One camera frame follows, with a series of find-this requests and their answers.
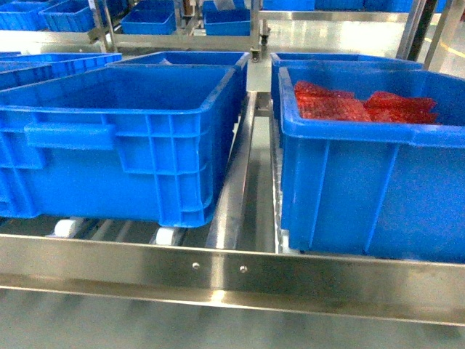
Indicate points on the stainless steel shelf rack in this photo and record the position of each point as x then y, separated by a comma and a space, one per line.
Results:
240, 259

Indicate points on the blue bin behind left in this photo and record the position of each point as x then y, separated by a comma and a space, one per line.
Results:
238, 60

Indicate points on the empty blue plastic bin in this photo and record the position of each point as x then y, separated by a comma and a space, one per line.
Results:
129, 142

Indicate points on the blue bin behind right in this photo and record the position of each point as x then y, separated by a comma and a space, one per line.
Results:
318, 60

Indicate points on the blue bin with red parts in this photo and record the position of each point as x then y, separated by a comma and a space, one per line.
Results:
383, 190

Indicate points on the red bubble wrap parts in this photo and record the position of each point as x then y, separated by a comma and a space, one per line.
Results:
318, 103

